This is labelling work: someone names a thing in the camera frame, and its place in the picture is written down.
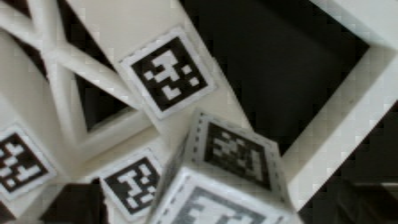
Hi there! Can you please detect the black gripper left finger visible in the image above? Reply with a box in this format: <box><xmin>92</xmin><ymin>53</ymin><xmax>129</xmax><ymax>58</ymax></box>
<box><xmin>39</xmin><ymin>179</ymin><xmax>108</xmax><ymax>224</ymax></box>

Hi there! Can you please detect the white fence frame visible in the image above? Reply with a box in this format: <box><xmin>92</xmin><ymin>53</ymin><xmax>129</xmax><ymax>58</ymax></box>
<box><xmin>282</xmin><ymin>0</ymin><xmax>398</xmax><ymax>207</ymax></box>

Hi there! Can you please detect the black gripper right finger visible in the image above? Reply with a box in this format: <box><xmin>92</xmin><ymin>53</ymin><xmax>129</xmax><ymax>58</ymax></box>
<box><xmin>298</xmin><ymin>176</ymin><xmax>398</xmax><ymax>224</ymax></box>

